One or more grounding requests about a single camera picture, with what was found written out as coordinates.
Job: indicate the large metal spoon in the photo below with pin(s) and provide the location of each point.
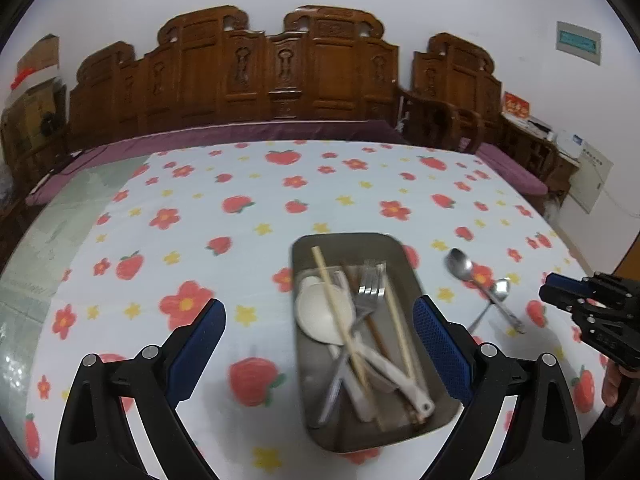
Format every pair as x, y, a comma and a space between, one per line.
460, 262

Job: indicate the long carved wooden sofa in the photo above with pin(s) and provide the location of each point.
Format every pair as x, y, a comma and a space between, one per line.
210, 80

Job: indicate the slim white plastic spoon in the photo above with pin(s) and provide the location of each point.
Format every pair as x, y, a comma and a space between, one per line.
310, 285

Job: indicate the carved wooden armchair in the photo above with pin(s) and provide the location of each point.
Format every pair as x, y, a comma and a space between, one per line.
450, 75

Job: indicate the large brown cardboard box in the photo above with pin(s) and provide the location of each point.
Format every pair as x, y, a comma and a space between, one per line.
30, 120

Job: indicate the large white plastic spoon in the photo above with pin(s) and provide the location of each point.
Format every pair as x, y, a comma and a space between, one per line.
317, 317

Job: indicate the small metal spoon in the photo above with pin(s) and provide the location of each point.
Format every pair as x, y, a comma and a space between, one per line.
500, 287

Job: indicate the small cardboard box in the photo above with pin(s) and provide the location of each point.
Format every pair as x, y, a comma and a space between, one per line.
37, 57

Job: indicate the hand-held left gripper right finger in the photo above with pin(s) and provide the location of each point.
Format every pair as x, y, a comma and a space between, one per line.
442, 350

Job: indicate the green and white wall panel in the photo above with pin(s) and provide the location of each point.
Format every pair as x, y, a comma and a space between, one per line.
579, 42

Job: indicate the grey metal tray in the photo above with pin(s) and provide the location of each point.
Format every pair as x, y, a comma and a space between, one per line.
350, 245

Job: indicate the white wall distribution box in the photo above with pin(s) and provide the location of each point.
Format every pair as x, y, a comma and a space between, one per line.
592, 175

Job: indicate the metal fork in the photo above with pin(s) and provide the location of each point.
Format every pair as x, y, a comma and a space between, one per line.
367, 290

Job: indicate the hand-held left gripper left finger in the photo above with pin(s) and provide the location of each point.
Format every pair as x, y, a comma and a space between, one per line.
197, 350

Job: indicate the wooden door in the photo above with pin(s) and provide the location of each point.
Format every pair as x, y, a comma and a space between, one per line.
630, 260

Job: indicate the white fluffy bundle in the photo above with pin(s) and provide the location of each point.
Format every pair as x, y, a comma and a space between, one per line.
554, 207

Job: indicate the white and blue box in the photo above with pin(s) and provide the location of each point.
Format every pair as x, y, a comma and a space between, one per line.
570, 142

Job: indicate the wooden side table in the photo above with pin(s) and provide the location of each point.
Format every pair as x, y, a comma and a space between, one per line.
530, 155

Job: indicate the red box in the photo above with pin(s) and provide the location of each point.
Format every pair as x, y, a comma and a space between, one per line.
516, 105

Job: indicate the strawberry flower print tablecloth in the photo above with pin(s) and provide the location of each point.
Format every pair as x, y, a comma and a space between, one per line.
300, 200

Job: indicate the person's right hand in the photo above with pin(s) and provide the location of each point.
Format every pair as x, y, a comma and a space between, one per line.
611, 385

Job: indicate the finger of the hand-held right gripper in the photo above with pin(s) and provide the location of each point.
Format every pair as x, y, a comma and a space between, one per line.
557, 296
565, 280

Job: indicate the purple armchair cushion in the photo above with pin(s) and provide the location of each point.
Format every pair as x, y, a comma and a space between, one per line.
505, 165

